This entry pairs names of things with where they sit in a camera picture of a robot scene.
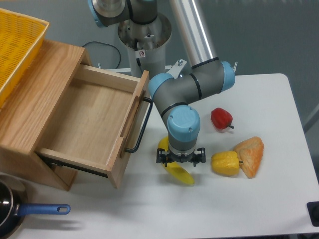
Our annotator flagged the black object table corner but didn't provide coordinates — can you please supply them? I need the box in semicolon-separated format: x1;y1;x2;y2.
307;201;319;227

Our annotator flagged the black drawer handle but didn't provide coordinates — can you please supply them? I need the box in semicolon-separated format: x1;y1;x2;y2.
124;97;153;153

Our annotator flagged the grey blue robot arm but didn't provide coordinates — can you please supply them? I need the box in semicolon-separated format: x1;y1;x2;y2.
88;0;235;164

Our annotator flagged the red bell pepper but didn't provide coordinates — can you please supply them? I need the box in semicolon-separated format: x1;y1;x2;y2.
210;108;234;131

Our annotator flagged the black cable on floor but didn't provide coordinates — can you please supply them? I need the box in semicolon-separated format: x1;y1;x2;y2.
81;41;122;69

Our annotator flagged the black pan blue handle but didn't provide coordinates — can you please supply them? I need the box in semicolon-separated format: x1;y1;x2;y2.
0;175;71;239

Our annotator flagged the yellow bell pepper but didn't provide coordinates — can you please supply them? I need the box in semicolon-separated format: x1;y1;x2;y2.
211;151;241;176

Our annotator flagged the yellow plastic basket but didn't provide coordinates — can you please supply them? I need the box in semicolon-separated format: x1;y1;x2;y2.
0;8;50;105

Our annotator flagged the orange bread piece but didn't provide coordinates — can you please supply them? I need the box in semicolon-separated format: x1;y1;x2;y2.
234;136;264;179

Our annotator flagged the yellow banana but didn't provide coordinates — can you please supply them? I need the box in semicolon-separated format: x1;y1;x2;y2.
158;136;195;185

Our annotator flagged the wooden drawer cabinet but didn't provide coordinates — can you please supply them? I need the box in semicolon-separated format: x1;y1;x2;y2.
0;40;91;191

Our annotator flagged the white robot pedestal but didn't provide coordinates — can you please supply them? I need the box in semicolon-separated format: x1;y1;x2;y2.
98;13;186;80

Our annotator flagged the open wooden drawer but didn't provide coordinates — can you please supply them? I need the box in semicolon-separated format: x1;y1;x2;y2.
35;65;149;188

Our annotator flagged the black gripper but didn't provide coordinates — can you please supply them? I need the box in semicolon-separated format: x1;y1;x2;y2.
156;147;206;167

